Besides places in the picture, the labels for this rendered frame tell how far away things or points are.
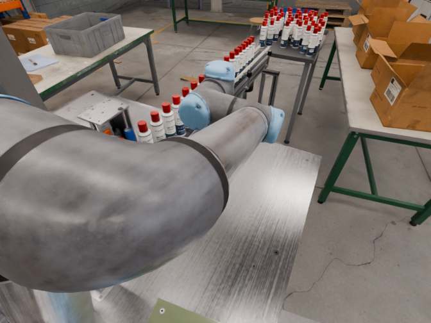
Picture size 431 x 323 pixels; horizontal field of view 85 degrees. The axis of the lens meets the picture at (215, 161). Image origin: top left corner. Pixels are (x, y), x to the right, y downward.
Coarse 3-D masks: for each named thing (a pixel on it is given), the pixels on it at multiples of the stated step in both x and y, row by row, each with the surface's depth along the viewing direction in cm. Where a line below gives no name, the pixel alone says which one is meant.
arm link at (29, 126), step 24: (0, 96) 19; (0, 120) 16; (24, 120) 16; (48, 120) 17; (0, 144) 14; (24, 144) 14; (0, 168) 13; (0, 288) 22; (24, 288) 23; (24, 312) 24; (48, 312) 26; (72, 312) 29
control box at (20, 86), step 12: (0, 36) 38; (0, 48) 36; (12, 48) 42; (0, 60) 34; (12, 60) 39; (0, 72) 32; (12, 72) 37; (24, 72) 44; (0, 84) 31; (12, 84) 35; (24, 84) 41; (24, 96) 39; (36, 96) 46
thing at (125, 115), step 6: (120, 114) 89; (126, 114) 87; (114, 120) 94; (120, 120) 92; (126, 120) 86; (90, 126) 82; (102, 126) 86; (108, 126) 84; (114, 126) 95; (120, 126) 94; (126, 126) 87; (132, 126) 91; (102, 132) 88; (114, 132) 92; (120, 132) 93
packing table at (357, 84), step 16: (336, 32) 272; (352, 32) 272; (336, 48) 241; (352, 48) 233; (352, 64) 204; (336, 80) 321; (352, 80) 181; (368, 80) 181; (352, 96) 163; (368, 96) 163; (352, 112) 148; (368, 112) 148; (352, 128) 138; (368, 128) 136; (384, 128) 136; (352, 144) 149; (416, 144) 137; (336, 160) 164; (368, 160) 201; (336, 176) 169; (368, 176) 191; (320, 192) 190; (336, 192) 180; (352, 192) 176; (416, 208) 167; (416, 224) 178
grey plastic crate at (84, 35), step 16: (80, 16) 235; (96, 16) 241; (112, 16) 237; (48, 32) 201; (64, 32) 197; (80, 32) 194; (96, 32) 208; (112, 32) 228; (64, 48) 208; (80, 48) 204; (96, 48) 211
